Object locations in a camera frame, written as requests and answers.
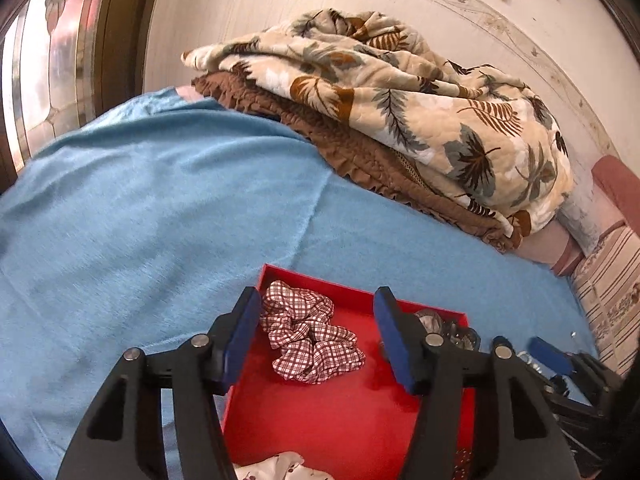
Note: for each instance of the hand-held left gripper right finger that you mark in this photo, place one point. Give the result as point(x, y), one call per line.
point(395, 340)

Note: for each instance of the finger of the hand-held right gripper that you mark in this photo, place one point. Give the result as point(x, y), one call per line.
point(547, 352)

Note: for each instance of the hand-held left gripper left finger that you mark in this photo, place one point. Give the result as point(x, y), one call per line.
point(242, 330)

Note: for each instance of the grey dark scrunchie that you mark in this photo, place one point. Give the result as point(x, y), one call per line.
point(440, 322)

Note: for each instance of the red plaid scrunchie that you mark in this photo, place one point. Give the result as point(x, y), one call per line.
point(300, 345)

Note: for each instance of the red tray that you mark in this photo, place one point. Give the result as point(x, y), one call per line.
point(325, 410)

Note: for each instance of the striped floral pillow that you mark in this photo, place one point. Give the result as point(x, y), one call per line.
point(610, 300)

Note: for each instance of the pale pink pillow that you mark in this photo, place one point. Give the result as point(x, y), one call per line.
point(545, 250)

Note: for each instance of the red dotted bow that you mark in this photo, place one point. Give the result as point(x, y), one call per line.
point(462, 465)

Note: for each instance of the white floral scrunchie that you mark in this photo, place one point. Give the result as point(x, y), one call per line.
point(280, 467)

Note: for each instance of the white printed pillow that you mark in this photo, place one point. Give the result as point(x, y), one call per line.
point(590, 215)

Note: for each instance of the blue blanket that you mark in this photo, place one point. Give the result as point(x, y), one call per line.
point(150, 210)

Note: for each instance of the brown ruffled quilt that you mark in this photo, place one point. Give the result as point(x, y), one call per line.
point(390, 180)

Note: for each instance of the dusty pink pillow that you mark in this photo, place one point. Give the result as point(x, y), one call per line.
point(620, 180)

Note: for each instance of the leaf print blanket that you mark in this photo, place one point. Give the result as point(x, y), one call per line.
point(400, 100)

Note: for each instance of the stained glass window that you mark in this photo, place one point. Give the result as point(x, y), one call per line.
point(55, 60)

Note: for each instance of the wooden window frame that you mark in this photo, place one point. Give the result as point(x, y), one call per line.
point(120, 35)

